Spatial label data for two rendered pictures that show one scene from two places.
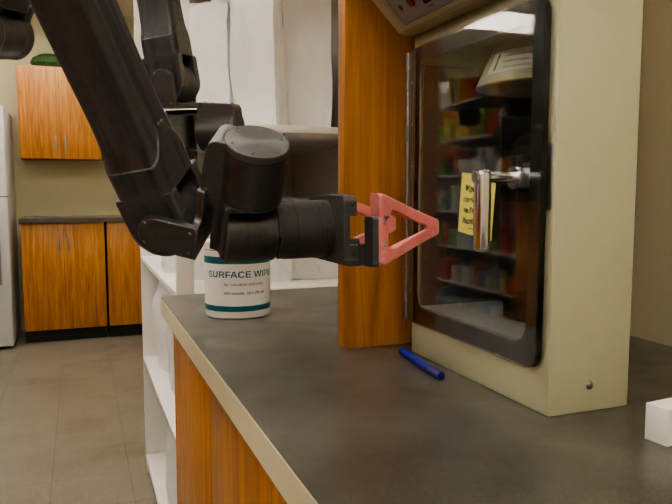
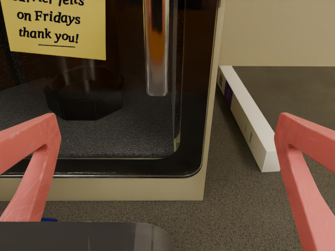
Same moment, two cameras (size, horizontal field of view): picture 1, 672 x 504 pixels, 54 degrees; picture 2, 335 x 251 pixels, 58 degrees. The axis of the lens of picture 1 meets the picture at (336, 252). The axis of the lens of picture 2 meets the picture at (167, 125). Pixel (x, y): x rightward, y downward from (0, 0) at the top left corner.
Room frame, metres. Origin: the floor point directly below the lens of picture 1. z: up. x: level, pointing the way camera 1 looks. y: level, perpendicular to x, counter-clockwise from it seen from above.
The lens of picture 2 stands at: (0.66, 0.02, 1.22)
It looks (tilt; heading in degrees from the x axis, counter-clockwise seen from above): 35 degrees down; 290
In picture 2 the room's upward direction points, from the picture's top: 1 degrees clockwise
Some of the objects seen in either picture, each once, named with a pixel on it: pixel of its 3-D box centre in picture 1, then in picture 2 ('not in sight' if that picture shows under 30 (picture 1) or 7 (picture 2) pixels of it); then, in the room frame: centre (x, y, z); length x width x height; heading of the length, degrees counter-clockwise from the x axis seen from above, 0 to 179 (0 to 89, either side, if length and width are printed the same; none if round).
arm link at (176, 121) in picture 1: (181, 133); not in sight; (1.01, 0.23, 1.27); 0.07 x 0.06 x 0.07; 79
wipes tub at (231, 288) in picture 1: (237, 276); not in sight; (1.32, 0.20, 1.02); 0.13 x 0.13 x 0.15
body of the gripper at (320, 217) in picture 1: (308, 228); not in sight; (0.65, 0.03, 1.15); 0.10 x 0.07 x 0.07; 20
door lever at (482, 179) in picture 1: (494, 208); (157, 20); (0.74, -0.18, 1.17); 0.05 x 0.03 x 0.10; 111
